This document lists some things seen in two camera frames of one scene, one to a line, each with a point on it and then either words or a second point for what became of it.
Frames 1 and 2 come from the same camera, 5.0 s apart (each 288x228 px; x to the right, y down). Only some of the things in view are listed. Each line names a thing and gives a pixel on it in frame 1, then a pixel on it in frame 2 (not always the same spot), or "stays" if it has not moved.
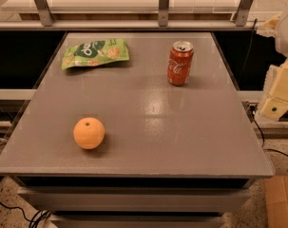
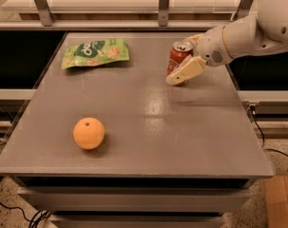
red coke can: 180,62 stays
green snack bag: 95,52 stays
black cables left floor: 36,218 stays
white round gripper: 286,35 -> 210,47
